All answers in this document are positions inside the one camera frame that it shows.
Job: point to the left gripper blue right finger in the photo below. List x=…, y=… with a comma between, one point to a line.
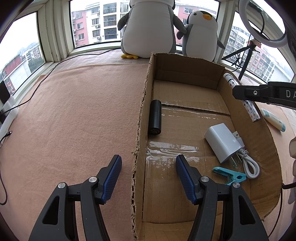
x=189, y=177

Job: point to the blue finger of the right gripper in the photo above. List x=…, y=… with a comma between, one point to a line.
x=262, y=93

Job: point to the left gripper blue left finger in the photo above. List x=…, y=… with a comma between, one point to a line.
x=108, y=177

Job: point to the patterned cylindrical tube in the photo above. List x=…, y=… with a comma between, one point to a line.
x=249, y=106

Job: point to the white lotion bottle blue cap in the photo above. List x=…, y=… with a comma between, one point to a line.
x=273, y=120

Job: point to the teal clothes peg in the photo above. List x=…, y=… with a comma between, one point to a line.
x=232, y=176

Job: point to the white usb wall charger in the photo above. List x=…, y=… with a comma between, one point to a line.
x=222, y=142

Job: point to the black cylindrical device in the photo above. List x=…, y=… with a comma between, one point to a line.
x=155, y=118

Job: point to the person right hand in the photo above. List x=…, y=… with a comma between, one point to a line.
x=292, y=150

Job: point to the black tripod stand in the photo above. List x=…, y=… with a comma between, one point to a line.
x=243, y=56

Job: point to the open cardboard box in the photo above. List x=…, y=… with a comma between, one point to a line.
x=194, y=97

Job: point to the pink floor blanket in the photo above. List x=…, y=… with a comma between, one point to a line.
x=82, y=115

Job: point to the small plush penguin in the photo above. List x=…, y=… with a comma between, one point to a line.
x=200, y=40

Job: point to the white power strip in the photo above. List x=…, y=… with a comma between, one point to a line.
x=9, y=116

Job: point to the black power adapter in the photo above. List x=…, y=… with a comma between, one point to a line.
x=4, y=93

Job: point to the large plush penguin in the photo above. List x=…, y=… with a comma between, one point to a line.
x=149, y=27

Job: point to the white ring light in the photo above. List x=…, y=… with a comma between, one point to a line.
x=264, y=23

